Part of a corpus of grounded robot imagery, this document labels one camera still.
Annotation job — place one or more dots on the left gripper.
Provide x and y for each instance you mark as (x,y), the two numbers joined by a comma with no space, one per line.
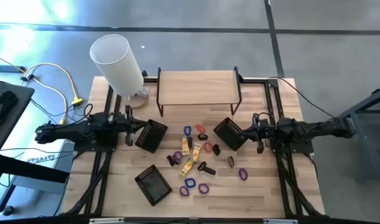
(129,124)

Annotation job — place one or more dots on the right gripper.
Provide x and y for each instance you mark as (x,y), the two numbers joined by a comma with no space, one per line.
(260,130)

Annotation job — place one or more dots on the black round object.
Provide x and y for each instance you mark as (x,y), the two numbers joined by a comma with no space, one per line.
(170,160)

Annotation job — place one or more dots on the yellow crayon box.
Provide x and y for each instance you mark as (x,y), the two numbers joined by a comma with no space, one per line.
(186,168)
(185,147)

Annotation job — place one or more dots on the beige package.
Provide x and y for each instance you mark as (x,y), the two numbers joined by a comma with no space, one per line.
(196,152)

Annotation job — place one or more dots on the black slotted plastic basket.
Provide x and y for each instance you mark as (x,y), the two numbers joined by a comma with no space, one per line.
(230,133)
(150,137)
(153,185)

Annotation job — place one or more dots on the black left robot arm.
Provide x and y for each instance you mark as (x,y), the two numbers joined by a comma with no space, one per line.
(68,132)

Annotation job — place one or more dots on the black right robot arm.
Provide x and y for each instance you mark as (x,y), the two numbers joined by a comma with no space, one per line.
(317,128)

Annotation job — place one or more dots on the black desk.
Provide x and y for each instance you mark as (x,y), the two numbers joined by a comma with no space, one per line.
(21,99)

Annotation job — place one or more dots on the table lamp with white shade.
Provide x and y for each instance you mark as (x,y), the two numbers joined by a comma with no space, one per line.
(118,65)

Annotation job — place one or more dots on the wooden shelf riser black legs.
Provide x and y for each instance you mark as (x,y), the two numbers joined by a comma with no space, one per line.
(199,87)

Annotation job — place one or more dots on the white box with print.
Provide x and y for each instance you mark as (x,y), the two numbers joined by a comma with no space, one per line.
(43,146)

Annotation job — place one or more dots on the blue-grey metal table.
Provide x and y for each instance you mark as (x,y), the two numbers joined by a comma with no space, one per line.
(364,104)

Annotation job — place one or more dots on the black glove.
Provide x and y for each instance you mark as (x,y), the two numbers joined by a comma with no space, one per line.
(1,105)

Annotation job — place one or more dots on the black caster wheel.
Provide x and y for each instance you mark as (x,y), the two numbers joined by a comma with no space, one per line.
(7,211)

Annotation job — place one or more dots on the silver aluminium rail bracket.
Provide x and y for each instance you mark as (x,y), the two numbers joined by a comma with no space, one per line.
(105,221)
(280,221)

